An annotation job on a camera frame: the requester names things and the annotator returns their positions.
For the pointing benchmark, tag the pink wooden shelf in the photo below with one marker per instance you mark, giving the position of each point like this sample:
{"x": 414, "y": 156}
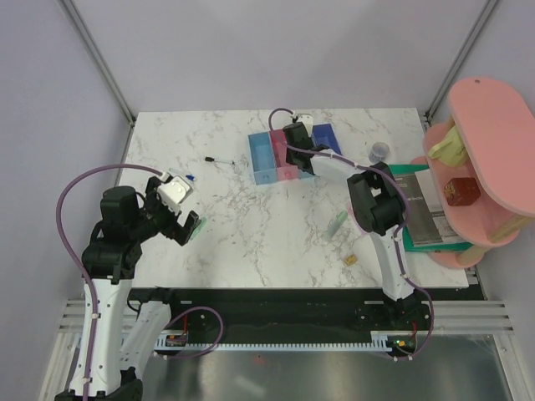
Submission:
{"x": 496, "y": 127}

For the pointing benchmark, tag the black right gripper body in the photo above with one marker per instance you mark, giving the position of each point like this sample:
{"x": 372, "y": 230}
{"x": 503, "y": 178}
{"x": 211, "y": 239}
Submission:
{"x": 290, "y": 155}

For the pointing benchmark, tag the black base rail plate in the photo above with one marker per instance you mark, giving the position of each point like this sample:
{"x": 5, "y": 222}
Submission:
{"x": 290, "y": 315}

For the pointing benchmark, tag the green correction tape left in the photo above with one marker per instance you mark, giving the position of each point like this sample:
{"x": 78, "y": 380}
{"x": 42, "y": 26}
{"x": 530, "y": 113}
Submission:
{"x": 198, "y": 228}

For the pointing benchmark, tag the light blue left bin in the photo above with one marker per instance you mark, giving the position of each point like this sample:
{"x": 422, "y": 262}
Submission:
{"x": 264, "y": 167}

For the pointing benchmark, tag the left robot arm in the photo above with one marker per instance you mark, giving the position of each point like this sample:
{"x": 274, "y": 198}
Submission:
{"x": 113, "y": 271}

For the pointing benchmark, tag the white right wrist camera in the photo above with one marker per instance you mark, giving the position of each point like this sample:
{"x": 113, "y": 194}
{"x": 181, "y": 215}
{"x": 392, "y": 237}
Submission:
{"x": 305, "y": 119}

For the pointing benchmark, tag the aluminium frame rails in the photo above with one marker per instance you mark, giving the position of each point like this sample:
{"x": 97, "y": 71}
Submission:
{"x": 462, "y": 316}

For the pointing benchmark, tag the green correction tape right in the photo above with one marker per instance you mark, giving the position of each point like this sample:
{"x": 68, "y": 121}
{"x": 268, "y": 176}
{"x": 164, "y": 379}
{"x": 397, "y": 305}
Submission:
{"x": 335, "y": 225}

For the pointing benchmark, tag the green book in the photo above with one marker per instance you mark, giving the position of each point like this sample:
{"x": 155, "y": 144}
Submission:
{"x": 427, "y": 230}

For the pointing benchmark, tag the yellow cup on shelf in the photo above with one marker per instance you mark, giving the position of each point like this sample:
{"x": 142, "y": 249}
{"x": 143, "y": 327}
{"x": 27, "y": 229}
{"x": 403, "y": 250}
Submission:
{"x": 451, "y": 151}

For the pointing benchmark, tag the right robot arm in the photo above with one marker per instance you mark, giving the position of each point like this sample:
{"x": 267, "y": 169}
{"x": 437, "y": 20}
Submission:
{"x": 378, "y": 203}

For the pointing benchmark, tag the small gold binder clip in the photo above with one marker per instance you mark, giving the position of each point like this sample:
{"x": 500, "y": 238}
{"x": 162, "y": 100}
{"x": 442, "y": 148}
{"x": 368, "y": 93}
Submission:
{"x": 350, "y": 260}

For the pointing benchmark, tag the green correction tape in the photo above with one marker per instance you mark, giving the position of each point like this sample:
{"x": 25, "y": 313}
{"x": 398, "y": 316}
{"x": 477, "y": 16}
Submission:
{"x": 198, "y": 228}
{"x": 335, "y": 225}

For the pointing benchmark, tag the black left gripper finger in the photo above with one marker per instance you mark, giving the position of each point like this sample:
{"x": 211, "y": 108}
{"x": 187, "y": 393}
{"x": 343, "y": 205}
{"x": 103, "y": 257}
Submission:
{"x": 173, "y": 231}
{"x": 187, "y": 229}

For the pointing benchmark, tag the brown cube on shelf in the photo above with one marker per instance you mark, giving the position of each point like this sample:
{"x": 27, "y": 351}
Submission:
{"x": 462, "y": 191}

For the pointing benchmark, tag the pink plastic bin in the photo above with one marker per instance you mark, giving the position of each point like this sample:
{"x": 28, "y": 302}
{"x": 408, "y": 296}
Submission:
{"x": 285, "y": 171}

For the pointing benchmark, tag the black whiteboard marker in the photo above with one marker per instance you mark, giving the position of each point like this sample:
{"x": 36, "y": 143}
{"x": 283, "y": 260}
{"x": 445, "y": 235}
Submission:
{"x": 220, "y": 161}

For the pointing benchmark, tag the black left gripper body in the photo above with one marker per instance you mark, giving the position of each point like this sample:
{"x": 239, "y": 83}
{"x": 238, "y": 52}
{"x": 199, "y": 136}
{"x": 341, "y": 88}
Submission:
{"x": 155, "y": 212}

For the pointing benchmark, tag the dark blue plastic bin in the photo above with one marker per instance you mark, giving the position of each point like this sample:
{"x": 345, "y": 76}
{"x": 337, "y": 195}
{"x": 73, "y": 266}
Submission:
{"x": 323, "y": 134}

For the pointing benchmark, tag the clear jar of clips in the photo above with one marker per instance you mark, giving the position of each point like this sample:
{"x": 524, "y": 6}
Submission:
{"x": 379, "y": 152}

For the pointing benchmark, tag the teal blue plastic bin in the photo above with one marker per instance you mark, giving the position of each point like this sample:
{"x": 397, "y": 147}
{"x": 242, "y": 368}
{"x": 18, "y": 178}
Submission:
{"x": 305, "y": 174}

